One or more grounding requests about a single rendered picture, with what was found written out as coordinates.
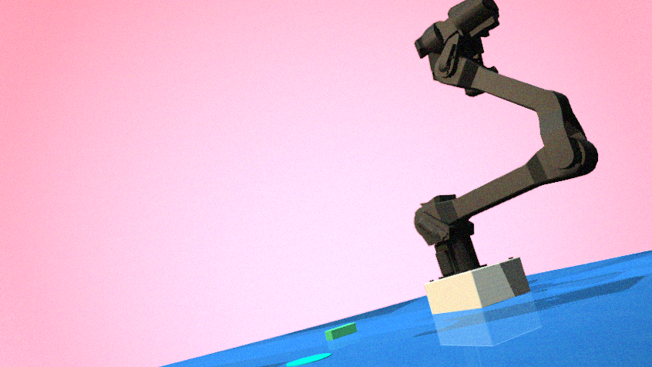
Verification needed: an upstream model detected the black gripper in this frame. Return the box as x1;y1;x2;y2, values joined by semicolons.
448;0;499;97

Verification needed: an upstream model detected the green rectangular block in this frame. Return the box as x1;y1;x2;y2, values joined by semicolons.
325;322;358;341

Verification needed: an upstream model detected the cyan flat circle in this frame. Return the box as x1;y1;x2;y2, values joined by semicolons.
287;353;331;366

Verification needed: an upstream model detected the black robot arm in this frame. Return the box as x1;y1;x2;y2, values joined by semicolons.
414;0;599;280

